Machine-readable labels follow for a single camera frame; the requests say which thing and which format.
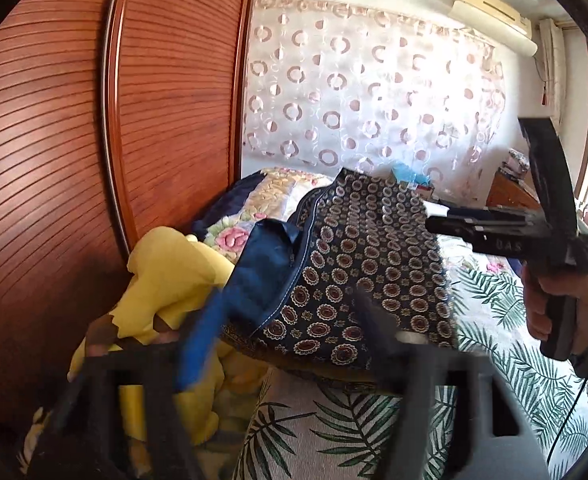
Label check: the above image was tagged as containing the navy blue blanket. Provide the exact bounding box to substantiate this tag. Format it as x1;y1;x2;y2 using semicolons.
191;171;266;242

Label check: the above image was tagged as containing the white wall air conditioner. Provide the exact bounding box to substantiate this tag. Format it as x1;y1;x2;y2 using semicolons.
449;0;538;58

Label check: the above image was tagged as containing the navy medallion patterned silk garment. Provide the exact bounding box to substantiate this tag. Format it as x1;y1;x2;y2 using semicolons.
222;169;457;370

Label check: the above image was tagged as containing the palm leaf floral bedspread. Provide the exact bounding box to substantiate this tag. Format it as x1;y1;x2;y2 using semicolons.
18;167;588;480

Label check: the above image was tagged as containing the person right hand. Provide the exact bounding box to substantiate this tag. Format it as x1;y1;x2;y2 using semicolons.
522;264;588;356

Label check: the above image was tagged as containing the yellow plush toy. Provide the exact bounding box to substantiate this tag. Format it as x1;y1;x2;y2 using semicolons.
68;225;270;449

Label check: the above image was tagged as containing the red-brown louvered wardrobe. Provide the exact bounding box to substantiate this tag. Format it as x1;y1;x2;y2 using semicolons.
0;0;251;427

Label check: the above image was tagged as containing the wooden sideboard cabinet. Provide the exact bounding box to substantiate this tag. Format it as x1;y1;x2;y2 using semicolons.
486;170;540;210

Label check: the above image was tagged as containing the sheer circle patterned curtain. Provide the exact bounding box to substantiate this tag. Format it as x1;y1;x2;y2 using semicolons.
243;0;506;203

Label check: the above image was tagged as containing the cardboard box with teal cloth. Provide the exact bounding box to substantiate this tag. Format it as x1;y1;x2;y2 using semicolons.
391;162;434;200

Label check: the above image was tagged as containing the olive gold patterned pillow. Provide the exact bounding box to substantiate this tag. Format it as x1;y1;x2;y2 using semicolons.
220;325;405;394

